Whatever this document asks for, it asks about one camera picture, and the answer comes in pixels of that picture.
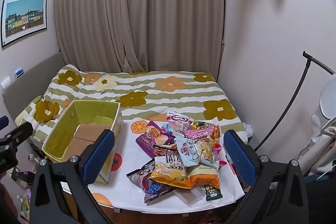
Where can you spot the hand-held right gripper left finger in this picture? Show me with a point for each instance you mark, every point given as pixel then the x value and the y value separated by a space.
pixel 98 158

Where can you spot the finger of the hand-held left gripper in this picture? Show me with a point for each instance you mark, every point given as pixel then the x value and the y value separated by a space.
pixel 3 123
pixel 19 133

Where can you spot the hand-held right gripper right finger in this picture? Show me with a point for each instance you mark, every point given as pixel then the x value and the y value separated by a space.
pixel 240 158

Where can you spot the small green snack packet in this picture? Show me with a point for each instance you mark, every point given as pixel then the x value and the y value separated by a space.
pixel 214 193

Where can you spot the green cardboard box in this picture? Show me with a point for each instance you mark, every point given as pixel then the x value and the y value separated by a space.
pixel 86 113

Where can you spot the grey blue snack packet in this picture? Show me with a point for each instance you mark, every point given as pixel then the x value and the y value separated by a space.
pixel 190 151

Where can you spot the maroon packet blue label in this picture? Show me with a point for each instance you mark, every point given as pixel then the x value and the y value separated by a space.
pixel 147 182

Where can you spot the plain white packet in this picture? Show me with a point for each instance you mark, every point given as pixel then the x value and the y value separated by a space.
pixel 190 196

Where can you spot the yellow white chip packet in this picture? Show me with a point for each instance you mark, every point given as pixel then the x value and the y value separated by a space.
pixel 168 172

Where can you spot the persimmon print tablecloth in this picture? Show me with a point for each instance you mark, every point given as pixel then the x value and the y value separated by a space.
pixel 131 161

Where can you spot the floral striped pillow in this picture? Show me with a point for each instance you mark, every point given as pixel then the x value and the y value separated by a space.
pixel 44 111

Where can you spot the pink snack packet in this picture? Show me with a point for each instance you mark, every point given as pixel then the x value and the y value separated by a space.
pixel 202 134

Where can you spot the yellow black snack packet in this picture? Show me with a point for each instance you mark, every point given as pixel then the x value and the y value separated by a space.
pixel 203 125

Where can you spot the small blue white object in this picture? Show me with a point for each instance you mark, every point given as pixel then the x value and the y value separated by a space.
pixel 19 72

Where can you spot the grey bed headboard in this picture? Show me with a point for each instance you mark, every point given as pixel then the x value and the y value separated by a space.
pixel 31 74

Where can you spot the purple chip packet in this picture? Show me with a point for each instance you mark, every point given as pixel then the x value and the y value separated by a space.
pixel 153 137

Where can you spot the white red snack packet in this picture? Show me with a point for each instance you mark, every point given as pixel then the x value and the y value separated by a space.
pixel 178 119

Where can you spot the light blue snack packet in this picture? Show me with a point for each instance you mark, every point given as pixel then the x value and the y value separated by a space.
pixel 168 130

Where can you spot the white garment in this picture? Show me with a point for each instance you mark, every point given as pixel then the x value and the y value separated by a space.
pixel 320 150

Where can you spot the floral striped blanket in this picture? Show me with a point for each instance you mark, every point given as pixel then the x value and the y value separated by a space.
pixel 170 98

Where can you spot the black curved stand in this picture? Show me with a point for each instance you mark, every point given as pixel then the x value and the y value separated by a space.
pixel 302 82

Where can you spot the white round fan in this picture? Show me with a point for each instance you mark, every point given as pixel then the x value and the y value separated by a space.
pixel 328 99

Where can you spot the beige curtain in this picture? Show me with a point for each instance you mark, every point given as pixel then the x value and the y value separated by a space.
pixel 141 8

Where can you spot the white wall switch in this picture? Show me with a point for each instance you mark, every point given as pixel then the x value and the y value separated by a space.
pixel 5 82

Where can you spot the framed wall poster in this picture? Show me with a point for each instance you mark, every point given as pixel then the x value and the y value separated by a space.
pixel 25 16

